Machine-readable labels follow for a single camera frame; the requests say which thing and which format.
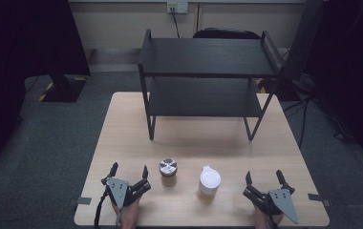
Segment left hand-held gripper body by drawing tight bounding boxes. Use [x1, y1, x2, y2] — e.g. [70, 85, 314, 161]
[101, 177, 152, 209]

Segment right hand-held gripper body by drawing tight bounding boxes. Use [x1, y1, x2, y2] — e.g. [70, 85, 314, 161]
[242, 184, 300, 225]

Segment glass jar with silver lid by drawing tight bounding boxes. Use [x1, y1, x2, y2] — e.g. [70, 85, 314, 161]
[158, 157, 179, 187]

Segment glass jar with white lid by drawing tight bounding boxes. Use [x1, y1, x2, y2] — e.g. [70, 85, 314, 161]
[198, 164, 223, 196]

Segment black two-tier shelf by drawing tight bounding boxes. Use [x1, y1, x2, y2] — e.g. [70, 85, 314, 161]
[137, 28, 285, 142]

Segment person's right hand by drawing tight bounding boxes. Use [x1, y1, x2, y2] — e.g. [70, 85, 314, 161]
[253, 203, 285, 229]

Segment person's left hand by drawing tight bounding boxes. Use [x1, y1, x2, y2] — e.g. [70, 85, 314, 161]
[110, 194, 143, 229]

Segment black stand base, yellow stripes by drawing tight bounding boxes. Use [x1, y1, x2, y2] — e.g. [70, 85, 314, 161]
[37, 73, 88, 104]

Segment dark curtain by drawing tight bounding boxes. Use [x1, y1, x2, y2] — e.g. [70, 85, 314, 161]
[307, 0, 363, 177]
[0, 0, 92, 174]

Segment dark upright panel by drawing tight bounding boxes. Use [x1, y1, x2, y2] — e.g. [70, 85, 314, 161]
[280, 0, 327, 84]

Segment black chair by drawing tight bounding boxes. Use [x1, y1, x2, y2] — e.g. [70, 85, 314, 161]
[191, 27, 262, 40]

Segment left hand-held gripper cable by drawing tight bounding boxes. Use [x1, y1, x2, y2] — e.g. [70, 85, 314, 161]
[94, 186, 111, 229]

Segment black floor cables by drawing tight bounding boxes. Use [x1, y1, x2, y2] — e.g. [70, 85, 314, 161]
[281, 73, 355, 151]

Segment black power cable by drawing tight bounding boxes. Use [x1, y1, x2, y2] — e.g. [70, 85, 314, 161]
[170, 7, 182, 39]

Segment white wall socket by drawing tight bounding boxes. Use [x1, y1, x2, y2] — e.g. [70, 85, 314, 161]
[166, 1, 189, 14]

